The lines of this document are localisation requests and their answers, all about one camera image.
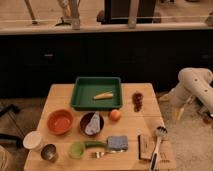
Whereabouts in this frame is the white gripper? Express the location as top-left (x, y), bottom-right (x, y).
top-left (158, 88), bottom-right (187, 121)

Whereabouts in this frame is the yellow banana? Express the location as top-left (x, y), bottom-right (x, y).
top-left (93, 92), bottom-right (114, 100)

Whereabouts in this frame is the green plastic tray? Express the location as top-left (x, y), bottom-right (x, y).
top-left (70, 77), bottom-right (123, 111)

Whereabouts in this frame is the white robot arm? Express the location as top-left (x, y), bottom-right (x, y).
top-left (159, 67), bottom-right (213, 120)

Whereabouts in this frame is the dark purple bowl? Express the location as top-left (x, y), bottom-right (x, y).
top-left (79, 112), bottom-right (104, 137)

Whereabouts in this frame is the red bowl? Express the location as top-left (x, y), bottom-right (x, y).
top-left (47, 109), bottom-right (73, 135)

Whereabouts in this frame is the white dish brush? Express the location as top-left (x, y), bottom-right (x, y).
top-left (149, 126), bottom-right (167, 171)

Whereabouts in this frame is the dark red grapes bunch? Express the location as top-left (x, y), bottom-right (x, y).
top-left (132, 92), bottom-right (143, 112)

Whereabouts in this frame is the brown wooden block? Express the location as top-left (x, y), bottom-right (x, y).
top-left (138, 134), bottom-right (155, 160)

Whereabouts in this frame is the orange fruit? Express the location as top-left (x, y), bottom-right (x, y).
top-left (109, 109), bottom-right (121, 121)

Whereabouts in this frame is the blue sponge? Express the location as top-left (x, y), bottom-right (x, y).
top-left (107, 136), bottom-right (128, 151)

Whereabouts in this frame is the grey crumpled cloth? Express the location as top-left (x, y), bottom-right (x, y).
top-left (85, 112), bottom-right (100, 135)

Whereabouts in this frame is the metal fork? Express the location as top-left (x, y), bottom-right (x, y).
top-left (91, 150), bottom-right (126, 159)

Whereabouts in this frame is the green plastic scoop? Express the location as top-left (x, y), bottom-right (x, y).
top-left (68, 141), bottom-right (107, 159)

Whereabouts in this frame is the small metal cup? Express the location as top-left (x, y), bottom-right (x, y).
top-left (41, 144), bottom-right (58, 162)

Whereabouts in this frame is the white round container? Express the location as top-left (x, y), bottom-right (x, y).
top-left (23, 131), bottom-right (44, 151)

